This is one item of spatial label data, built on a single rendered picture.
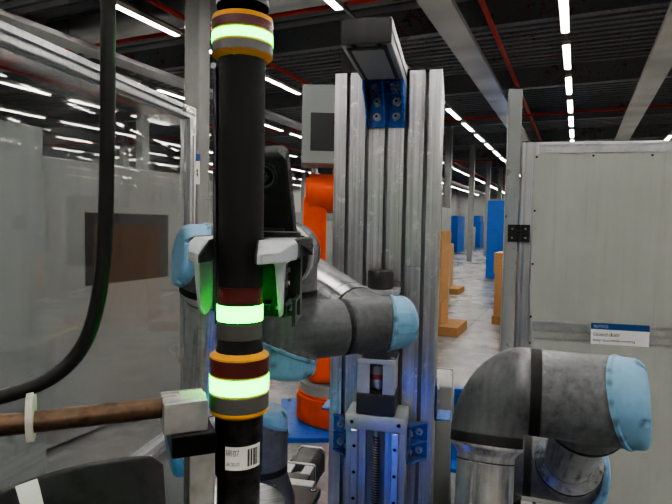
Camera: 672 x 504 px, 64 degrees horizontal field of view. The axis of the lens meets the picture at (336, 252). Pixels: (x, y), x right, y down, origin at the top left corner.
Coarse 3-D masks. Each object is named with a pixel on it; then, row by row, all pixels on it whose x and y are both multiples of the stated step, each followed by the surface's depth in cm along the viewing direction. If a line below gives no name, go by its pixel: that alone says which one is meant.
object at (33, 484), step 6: (36, 480) 47; (18, 486) 46; (24, 486) 46; (30, 486) 46; (36, 486) 46; (18, 492) 46; (24, 492) 46; (30, 492) 46; (36, 492) 46; (18, 498) 45; (24, 498) 45; (30, 498) 46; (36, 498) 46
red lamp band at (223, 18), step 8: (216, 16) 37; (224, 16) 36; (232, 16) 36; (240, 16) 36; (248, 16) 36; (256, 16) 36; (216, 24) 37; (256, 24) 36; (264, 24) 37; (272, 24) 38; (272, 32) 38
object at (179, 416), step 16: (176, 400) 37; (192, 400) 37; (176, 416) 36; (192, 416) 37; (176, 432) 37; (192, 432) 37; (208, 432) 37; (176, 448) 36; (192, 448) 37; (208, 448) 37; (192, 464) 37; (208, 464) 38; (192, 480) 37; (208, 480) 38; (192, 496) 37; (208, 496) 38; (272, 496) 41
